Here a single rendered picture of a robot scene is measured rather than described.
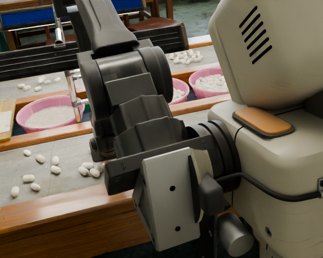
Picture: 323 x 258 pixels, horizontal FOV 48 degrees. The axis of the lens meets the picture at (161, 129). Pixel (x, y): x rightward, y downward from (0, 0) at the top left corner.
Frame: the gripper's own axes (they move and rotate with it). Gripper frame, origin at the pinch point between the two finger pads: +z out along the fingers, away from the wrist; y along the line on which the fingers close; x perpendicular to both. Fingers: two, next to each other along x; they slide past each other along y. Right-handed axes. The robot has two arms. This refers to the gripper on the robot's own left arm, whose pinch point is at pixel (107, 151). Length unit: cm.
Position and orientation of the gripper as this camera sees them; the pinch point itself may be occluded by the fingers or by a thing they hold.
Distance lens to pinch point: 120.4
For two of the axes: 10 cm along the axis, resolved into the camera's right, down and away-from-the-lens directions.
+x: 2.3, 9.6, -1.5
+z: -1.4, 1.8, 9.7
